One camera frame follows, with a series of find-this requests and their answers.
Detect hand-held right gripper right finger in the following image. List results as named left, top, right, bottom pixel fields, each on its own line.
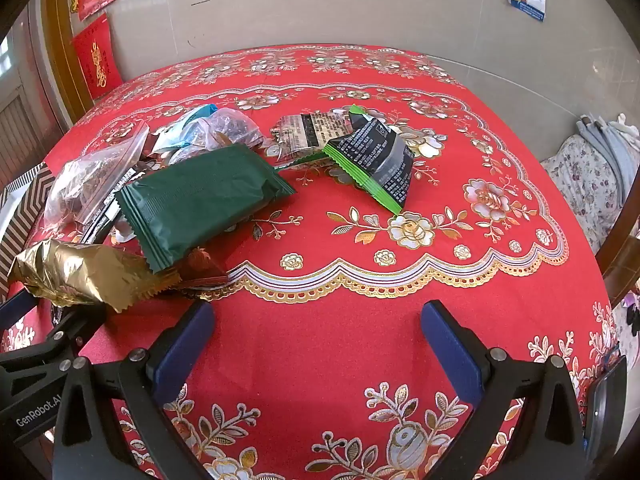
left=421, top=300, right=588, bottom=480

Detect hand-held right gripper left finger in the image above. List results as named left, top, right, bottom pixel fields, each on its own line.
left=52, top=300, right=216, bottom=480

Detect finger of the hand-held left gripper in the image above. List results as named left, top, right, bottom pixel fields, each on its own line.
left=30, top=304, right=109, bottom=362
left=0, top=283, right=39, bottom=333

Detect gold foil snack packet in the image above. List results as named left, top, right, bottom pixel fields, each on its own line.
left=7, top=239, right=182, bottom=313

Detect dark red snack packet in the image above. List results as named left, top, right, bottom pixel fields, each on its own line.
left=172, top=247, right=231, bottom=291

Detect striped cardboard box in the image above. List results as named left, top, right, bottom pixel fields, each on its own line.
left=0, top=161, right=56, bottom=286

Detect dark brown chocolate bar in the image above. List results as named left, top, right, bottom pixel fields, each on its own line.
left=80, top=162, right=146, bottom=246

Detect zip bag of red dates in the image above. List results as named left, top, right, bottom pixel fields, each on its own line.
left=44, top=120, right=151, bottom=231

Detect dark green snack packet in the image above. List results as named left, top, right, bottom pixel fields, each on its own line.
left=114, top=143, right=297, bottom=274

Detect black green-edged snack packet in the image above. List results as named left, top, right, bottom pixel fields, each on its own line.
left=322, top=105, right=416, bottom=216

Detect white blue snack packet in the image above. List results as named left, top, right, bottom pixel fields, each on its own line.
left=149, top=103, right=219, bottom=161

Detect clear bag of red dates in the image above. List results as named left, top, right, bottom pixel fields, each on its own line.
left=192, top=108, right=266, bottom=153

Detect clear biscuit packet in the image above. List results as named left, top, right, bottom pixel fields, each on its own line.
left=270, top=110, right=358, bottom=163

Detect red floral tablecloth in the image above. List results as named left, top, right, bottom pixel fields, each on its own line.
left=0, top=44, right=623, bottom=480

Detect black flat device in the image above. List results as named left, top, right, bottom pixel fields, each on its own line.
left=582, top=355, right=628, bottom=466

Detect brown ribbed door panel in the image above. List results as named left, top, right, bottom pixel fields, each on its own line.
left=0, top=85, right=66, bottom=186

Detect floral seat cushion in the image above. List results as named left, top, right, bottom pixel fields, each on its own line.
left=540, top=135, right=633, bottom=256

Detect brown wooden chair frame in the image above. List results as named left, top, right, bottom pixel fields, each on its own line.
left=595, top=200, right=640, bottom=281

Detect golden wooden door frame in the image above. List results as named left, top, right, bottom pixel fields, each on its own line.
left=40, top=0, right=96, bottom=126

